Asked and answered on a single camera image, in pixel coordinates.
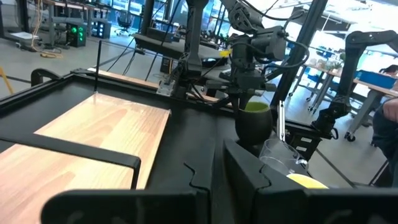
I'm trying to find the black drawer cabinet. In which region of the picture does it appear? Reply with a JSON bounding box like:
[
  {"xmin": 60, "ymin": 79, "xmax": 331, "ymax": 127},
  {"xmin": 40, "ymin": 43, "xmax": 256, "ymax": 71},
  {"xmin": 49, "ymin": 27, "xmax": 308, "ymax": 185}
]
[{"xmin": 285, "ymin": 121, "xmax": 323, "ymax": 161}]

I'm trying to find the wooden side plank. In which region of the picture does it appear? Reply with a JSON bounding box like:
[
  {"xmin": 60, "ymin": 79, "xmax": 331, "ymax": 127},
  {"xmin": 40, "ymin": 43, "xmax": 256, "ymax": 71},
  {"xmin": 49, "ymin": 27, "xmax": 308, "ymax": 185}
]
[{"xmin": 88, "ymin": 67, "xmax": 220, "ymax": 104}]

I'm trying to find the dark mug with green inside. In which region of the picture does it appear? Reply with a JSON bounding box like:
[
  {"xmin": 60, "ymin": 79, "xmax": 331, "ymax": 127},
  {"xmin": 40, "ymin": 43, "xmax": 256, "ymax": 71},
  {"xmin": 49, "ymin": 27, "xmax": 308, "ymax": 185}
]
[{"xmin": 234, "ymin": 101, "xmax": 274, "ymax": 146}]

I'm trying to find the yellow plastic mug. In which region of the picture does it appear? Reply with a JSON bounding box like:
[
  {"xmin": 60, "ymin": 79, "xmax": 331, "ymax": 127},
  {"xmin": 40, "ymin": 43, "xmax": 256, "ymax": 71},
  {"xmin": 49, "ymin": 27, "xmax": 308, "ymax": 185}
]
[{"xmin": 285, "ymin": 173, "xmax": 330, "ymax": 190}]

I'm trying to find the silver metal bracket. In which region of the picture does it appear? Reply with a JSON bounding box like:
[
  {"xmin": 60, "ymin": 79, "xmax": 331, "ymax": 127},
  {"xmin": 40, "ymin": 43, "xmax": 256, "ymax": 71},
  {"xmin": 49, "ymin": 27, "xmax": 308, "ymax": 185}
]
[{"xmin": 156, "ymin": 80, "xmax": 174, "ymax": 96}]

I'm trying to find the clear glass cup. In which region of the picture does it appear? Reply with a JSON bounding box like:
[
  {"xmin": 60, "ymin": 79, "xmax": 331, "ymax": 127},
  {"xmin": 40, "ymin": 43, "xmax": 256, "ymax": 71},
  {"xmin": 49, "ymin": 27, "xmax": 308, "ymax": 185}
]
[{"xmin": 259, "ymin": 138, "xmax": 309, "ymax": 177}]

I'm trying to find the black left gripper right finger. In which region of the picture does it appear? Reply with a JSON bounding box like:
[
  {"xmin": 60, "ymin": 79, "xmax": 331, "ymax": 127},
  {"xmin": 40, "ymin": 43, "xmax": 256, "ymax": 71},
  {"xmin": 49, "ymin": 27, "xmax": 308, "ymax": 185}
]
[{"xmin": 223, "ymin": 138, "xmax": 398, "ymax": 224}]

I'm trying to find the equipment box with green lights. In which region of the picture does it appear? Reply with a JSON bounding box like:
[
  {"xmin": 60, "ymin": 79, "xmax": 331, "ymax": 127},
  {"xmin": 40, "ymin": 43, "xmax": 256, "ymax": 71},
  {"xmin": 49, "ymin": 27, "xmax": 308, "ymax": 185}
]
[{"xmin": 66, "ymin": 24, "xmax": 87, "ymax": 48}]

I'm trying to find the wooden shelf with black frame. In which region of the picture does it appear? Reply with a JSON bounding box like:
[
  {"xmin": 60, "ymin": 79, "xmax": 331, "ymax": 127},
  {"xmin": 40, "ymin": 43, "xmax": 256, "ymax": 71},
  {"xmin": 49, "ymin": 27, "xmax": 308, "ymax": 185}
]
[{"xmin": 0, "ymin": 40, "xmax": 172, "ymax": 224}]

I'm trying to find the person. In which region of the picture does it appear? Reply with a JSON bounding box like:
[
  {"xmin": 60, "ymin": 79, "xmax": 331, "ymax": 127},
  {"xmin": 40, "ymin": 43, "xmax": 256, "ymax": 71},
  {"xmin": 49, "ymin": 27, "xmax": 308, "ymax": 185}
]
[
  {"xmin": 379, "ymin": 64, "xmax": 398, "ymax": 76},
  {"xmin": 371, "ymin": 96, "xmax": 398, "ymax": 188}
]

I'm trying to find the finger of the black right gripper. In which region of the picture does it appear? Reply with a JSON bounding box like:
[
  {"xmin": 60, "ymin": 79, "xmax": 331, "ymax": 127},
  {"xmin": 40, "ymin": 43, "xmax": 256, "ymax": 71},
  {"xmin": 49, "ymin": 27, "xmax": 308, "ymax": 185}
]
[
  {"xmin": 239, "ymin": 92, "xmax": 254, "ymax": 111},
  {"xmin": 229, "ymin": 92, "xmax": 241, "ymax": 109}
]

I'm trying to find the blue plastic bin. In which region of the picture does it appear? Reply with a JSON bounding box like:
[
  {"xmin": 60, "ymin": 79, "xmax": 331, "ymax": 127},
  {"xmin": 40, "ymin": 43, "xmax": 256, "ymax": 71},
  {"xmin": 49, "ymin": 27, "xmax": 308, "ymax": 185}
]
[{"xmin": 354, "ymin": 70, "xmax": 398, "ymax": 90}]

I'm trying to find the white strip on post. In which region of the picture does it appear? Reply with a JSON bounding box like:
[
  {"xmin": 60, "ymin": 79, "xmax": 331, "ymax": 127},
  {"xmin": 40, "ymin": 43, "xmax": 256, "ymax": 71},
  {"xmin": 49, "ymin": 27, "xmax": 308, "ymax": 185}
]
[{"xmin": 277, "ymin": 100, "xmax": 285, "ymax": 141}]

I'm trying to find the black work table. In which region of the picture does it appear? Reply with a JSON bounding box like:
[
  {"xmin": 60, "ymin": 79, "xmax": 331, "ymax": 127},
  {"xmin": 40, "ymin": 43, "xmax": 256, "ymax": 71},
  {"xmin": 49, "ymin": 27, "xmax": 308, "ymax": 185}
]
[{"xmin": 133, "ymin": 32, "xmax": 233, "ymax": 62}]

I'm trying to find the black office chair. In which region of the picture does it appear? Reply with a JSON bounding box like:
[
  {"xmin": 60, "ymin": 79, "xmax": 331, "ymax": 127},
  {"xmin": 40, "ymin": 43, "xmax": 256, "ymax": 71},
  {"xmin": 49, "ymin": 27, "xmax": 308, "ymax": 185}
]
[{"xmin": 114, "ymin": 11, "xmax": 133, "ymax": 35}]

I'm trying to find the yellow floor cable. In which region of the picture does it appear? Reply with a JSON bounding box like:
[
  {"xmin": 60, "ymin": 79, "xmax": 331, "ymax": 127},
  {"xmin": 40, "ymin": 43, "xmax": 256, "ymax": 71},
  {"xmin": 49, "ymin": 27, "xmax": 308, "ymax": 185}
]
[{"xmin": 30, "ymin": 0, "xmax": 63, "ymax": 60}]

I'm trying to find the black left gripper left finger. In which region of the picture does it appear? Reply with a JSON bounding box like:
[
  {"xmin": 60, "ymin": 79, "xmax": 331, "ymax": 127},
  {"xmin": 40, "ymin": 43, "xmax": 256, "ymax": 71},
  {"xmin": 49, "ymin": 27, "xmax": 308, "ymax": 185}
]
[{"xmin": 40, "ymin": 136, "xmax": 216, "ymax": 224}]

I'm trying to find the black frame post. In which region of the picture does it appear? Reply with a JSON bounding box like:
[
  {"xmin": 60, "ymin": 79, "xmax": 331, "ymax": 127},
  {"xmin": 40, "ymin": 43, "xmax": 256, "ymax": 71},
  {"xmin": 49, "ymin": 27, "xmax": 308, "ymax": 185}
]
[
  {"xmin": 269, "ymin": 0, "xmax": 330, "ymax": 107},
  {"xmin": 183, "ymin": 0, "xmax": 210, "ymax": 75}
]

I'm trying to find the wooden-top work table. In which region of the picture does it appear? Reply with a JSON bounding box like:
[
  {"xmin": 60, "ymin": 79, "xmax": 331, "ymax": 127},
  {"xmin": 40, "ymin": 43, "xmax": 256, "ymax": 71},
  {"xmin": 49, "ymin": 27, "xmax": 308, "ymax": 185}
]
[{"xmin": 289, "ymin": 60, "xmax": 398, "ymax": 142}]

